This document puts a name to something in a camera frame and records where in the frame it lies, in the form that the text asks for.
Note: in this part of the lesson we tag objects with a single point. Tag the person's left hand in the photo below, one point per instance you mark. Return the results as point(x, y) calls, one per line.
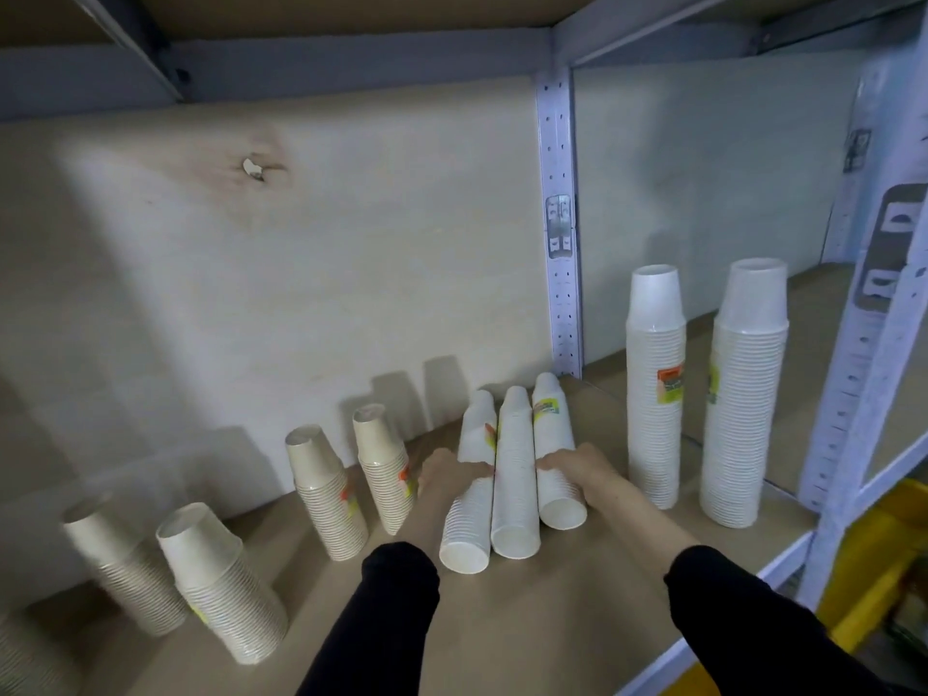
point(446, 474)

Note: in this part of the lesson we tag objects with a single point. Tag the person's right hand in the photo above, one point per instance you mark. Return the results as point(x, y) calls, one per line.
point(591, 471)

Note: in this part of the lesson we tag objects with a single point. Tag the white cup stack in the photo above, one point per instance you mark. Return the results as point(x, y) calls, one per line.
point(515, 485)
point(656, 398)
point(551, 427)
point(464, 536)
point(743, 413)

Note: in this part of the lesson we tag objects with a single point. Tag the white metal shelf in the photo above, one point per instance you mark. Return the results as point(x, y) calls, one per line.
point(544, 630)

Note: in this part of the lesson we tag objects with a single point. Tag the person's right forearm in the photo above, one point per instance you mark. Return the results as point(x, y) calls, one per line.
point(761, 630)

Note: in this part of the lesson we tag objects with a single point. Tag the person's left forearm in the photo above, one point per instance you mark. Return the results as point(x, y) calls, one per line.
point(377, 623)

